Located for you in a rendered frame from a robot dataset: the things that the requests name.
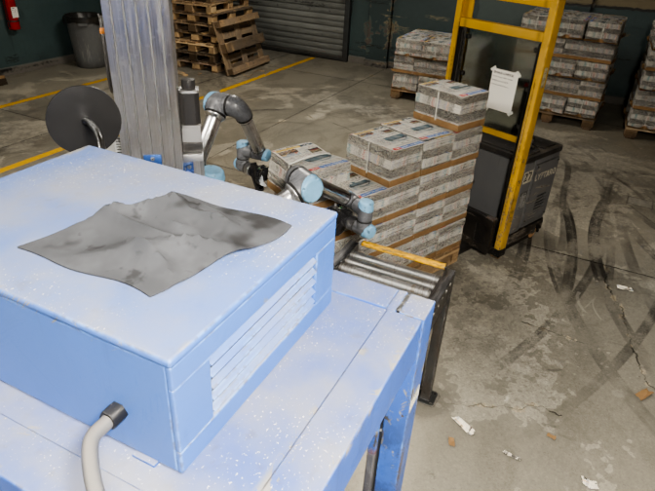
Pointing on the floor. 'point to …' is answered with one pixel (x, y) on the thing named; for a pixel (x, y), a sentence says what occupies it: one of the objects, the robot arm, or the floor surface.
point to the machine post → (375, 468)
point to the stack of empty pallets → (202, 30)
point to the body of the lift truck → (545, 167)
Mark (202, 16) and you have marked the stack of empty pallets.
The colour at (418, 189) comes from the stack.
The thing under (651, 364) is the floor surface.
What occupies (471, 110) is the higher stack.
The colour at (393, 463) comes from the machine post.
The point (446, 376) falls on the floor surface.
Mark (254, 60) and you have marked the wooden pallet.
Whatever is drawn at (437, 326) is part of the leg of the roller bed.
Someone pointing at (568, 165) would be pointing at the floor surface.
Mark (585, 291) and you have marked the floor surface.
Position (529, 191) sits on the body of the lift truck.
